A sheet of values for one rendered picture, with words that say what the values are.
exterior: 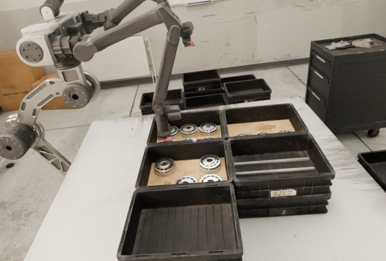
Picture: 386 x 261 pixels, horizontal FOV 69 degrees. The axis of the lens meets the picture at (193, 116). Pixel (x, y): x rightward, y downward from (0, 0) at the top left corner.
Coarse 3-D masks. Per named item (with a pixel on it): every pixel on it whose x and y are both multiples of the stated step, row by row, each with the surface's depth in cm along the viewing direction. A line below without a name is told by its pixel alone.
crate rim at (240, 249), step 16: (144, 192) 111; (128, 224) 98; (240, 240) 88; (128, 256) 87; (144, 256) 86; (160, 256) 86; (176, 256) 85; (192, 256) 85; (208, 256) 85; (224, 256) 85; (240, 256) 85
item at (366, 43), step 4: (356, 40) 252; (360, 40) 251; (364, 40) 248; (368, 40) 247; (372, 40) 246; (376, 40) 246; (352, 44) 246; (356, 44) 245; (360, 44) 244; (364, 44) 243; (368, 44) 241; (372, 44) 241; (376, 44) 241; (380, 44) 241
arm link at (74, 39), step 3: (72, 36) 116; (75, 36) 116; (78, 36) 115; (72, 39) 113; (75, 39) 113; (78, 39) 114; (81, 39) 115; (84, 39) 115; (87, 39) 115; (90, 39) 116; (72, 42) 112; (75, 42) 112; (78, 42) 113; (87, 42) 113; (90, 42) 115; (72, 45) 113; (72, 48) 114
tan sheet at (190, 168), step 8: (184, 160) 140; (192, 160) 140; (224, 160) 137; (152, 168) 138; (176, 168) 136; (184, 168) 135; (192, 168) 134; (224, 168) 132; (152, 176) 133; (160, 176) 132; (168, 176) 131; (176, 176) 131; (192, 176) 130; (200, 176) 129; (224, 176) 127; (152, 184) 128; (160, 184) 128; (168, 184) 127
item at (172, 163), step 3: (159, 159) 138; (162, 159) 138; (165, 159) 138; (168, 159) 138; (171, 159) 137; (156, 162) 136; (159, 162) 136; (171, 162) 136; (174, 162) 135; (156, 165) 135; (168, 165) 134; (171, 165) 134; (174, 165) 134; (156, 168) 132; (159, 168) 133; (162, 168) 132; (165, 168) 132; (168, 168) 131; (171, 168) 132; (159, 171) 131; (162, 171) 130; (165, 171) 130
